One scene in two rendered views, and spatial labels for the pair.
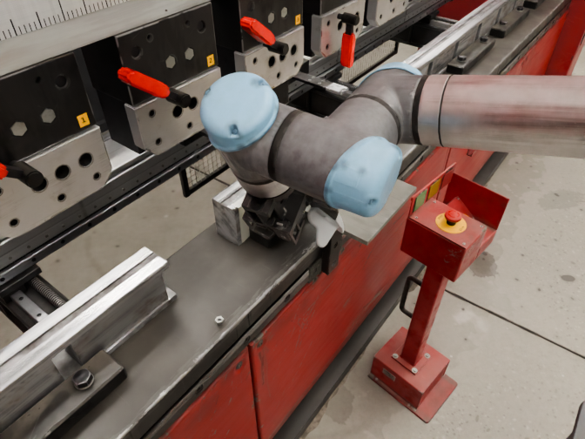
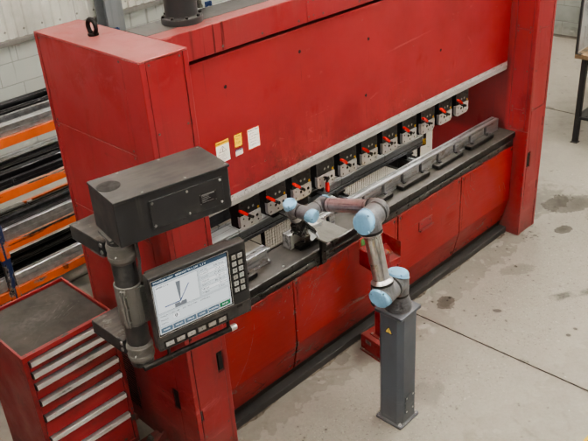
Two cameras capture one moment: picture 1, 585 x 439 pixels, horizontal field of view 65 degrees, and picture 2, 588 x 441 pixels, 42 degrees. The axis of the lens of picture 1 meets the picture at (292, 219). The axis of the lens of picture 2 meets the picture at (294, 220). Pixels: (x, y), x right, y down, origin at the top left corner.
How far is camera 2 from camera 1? 3.60 m
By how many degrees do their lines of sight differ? 15
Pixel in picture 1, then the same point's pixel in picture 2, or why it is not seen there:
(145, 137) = (269, 210)
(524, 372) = (448, 350)
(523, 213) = (486, 276)
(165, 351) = (268, 272)
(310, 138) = (301, 209)
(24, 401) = not seen: hidden behind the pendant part
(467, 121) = (332, 206)
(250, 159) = (291, 213)
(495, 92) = (335, 201)
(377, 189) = (311, 217)
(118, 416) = (256, 283)
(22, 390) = not seen: hidden behind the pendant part
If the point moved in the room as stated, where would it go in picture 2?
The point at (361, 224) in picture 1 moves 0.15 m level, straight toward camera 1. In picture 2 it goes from (326, 238) to (318, 252)
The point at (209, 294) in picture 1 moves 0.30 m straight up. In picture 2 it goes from (280, 261) to (276, 215)
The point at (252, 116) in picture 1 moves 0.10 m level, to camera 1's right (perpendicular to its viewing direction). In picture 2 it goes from (291, 205) to (311, 205)
